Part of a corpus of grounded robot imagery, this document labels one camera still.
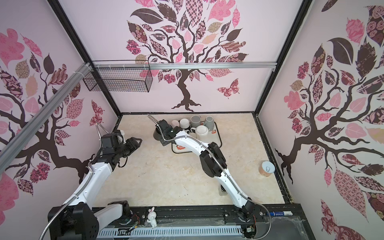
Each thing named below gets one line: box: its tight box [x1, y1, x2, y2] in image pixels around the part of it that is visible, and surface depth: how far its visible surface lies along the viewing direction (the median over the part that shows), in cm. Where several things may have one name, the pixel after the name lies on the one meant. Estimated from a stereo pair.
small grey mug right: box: [204, 115, 215, 132], surface depth 106 cm
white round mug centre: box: [195, 125, 209, 143], surface depth 100 cm
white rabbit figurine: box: [147, 206, 158, 229], surface depth 73 cm
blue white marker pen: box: [266, 210, 294, 216], surface depth 75 cm
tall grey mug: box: [190, 115, 202, 128], surface depth 103 cm
